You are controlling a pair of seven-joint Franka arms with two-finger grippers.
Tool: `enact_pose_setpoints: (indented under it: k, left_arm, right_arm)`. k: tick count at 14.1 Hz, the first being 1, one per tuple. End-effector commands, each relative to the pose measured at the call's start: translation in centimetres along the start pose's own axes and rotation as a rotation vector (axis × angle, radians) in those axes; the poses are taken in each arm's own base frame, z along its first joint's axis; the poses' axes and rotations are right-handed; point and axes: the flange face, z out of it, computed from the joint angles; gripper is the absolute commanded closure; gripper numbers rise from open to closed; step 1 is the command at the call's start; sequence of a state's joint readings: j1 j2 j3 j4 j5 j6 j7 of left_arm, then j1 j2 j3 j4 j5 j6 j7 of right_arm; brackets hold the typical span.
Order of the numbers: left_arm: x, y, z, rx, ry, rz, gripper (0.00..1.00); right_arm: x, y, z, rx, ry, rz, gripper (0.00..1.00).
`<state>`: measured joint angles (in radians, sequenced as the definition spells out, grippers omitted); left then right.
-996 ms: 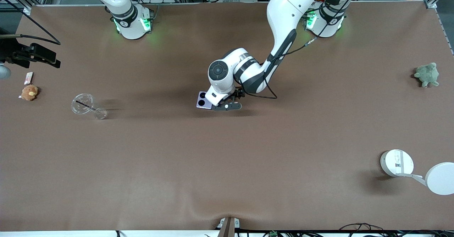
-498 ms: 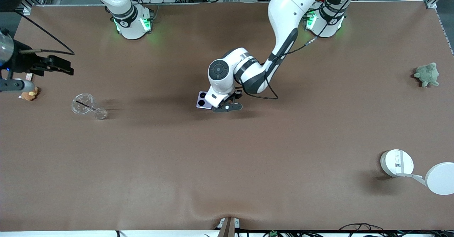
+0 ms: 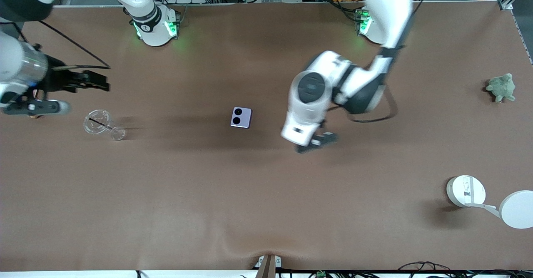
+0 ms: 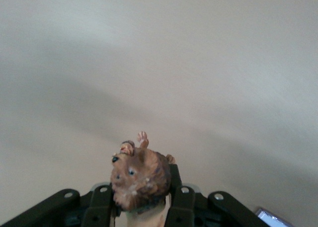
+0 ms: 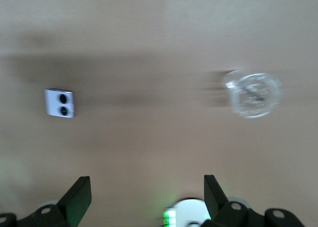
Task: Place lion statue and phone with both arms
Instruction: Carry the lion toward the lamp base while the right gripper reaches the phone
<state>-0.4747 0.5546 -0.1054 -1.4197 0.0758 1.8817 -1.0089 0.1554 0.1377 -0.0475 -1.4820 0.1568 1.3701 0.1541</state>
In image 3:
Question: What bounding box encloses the lilac flip phone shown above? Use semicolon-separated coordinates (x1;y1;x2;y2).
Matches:
230;107;253;129

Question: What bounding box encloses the clear wine glass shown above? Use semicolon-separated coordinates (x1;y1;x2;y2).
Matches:
83;109;126;141

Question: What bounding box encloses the white desk lamp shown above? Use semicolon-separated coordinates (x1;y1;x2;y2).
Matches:
446;175;533;229

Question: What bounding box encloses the green plush turtle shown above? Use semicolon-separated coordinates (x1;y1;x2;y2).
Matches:
486;73;516;104

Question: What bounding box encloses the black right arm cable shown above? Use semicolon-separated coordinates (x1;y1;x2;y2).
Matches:
0;19;111;70

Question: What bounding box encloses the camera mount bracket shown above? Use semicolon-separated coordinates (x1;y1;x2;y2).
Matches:
254;254;282;278

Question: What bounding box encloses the black cable bundle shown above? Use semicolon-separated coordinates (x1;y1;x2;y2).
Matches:
398;261;533;278

